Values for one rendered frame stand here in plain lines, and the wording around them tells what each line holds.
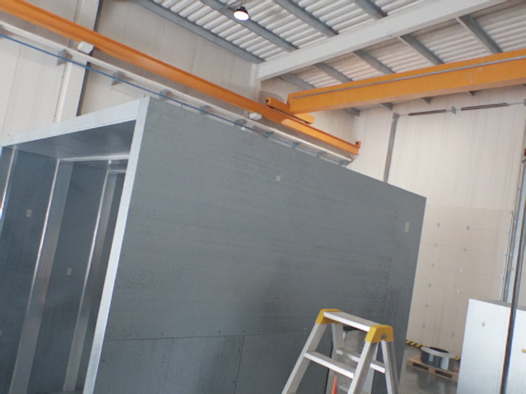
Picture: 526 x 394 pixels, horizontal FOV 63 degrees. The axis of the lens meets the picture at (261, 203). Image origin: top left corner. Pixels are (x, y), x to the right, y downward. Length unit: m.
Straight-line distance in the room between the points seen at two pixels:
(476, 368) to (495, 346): 0.56
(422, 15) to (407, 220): 7.19
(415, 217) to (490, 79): 6.92
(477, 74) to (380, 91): 2.39
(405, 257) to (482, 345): 5.45
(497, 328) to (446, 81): 5.35
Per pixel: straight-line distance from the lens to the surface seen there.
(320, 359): 2.28
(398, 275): 3.61
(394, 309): 3.65
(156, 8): 11.98
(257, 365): 2.64
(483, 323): 8.93
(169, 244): 2.10
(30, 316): 5.63
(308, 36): 12.17
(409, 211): 3.64
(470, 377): 9.12
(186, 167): 2.11
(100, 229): 5.64
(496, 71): 10.38
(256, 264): 2.43
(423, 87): 11.00
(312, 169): 2.69
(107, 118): 2.49
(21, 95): 10.60
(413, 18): 10.42
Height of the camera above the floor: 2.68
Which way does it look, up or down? 4 degrees up
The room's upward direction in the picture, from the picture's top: 10 degrees clockwise
